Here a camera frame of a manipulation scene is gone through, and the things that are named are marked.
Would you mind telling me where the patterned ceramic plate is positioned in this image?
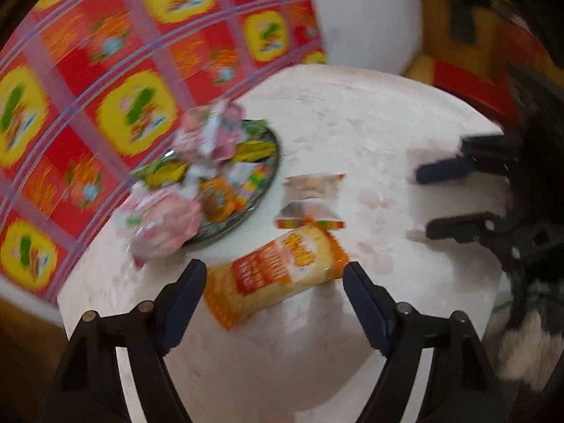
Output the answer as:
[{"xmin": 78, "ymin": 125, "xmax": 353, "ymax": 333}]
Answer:
[{"xmin": 132, "ymin": 119, "xmax": 283, "ymax": 245}]

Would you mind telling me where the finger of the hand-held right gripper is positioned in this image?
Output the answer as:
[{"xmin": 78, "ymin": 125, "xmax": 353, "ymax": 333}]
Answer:
[
  {"xmin": 416, "ymin": 134, "xmax": 525, "ymax": 186},
  {"xmin": 425, "ymin": 211, "xmax": 529, "ymax": 274}
]

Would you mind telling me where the pink white drink pouch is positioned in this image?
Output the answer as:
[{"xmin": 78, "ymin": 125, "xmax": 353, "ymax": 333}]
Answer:
[
  {"xmin": 117, "ymin": 183, "xmax": 203, "ymax": 269},
  {"xmin": 174, "ymin": 101, "xmax": 245, "ymax": 164}
]

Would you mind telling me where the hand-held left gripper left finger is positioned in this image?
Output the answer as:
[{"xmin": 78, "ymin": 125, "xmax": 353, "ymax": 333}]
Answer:
[{"xmin": 44, "ymin": 259, "xmax": 208, "ymax": 423}]

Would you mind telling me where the yellow snack packet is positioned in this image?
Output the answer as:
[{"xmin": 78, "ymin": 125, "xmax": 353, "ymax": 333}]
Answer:
[{"xmin": 139, "ymin": 161, "xmax": 190, "ymax": 190}]

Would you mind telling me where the red floral printed cloth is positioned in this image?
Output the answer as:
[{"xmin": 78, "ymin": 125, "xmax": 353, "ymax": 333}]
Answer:
[{"xmin": 0, "ymin": 0, "xmax": 329, "ymax": 294}]

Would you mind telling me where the colourful patterned blanket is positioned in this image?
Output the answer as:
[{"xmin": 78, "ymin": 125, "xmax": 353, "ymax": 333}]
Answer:
[{"xmin": 403, "ymin": 0, "xmax": 564, "ymax": 115}]

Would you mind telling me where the orange snack packet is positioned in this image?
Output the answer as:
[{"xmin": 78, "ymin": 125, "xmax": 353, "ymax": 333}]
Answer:
[{"xmin": 203, "ymin": 225, "xmax": 351, "ymax": 331}]

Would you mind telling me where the green snack packet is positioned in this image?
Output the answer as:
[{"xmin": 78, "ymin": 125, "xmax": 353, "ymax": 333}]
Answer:
[{"xmin": 233, "ymin": 119, "xmax": 276, "ymax": 164}]

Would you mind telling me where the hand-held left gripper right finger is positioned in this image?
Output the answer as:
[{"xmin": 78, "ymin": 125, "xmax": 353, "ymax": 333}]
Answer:
[{"xmin": 343, "ymin": 262, "xmax": 501, "ymax": 423}]

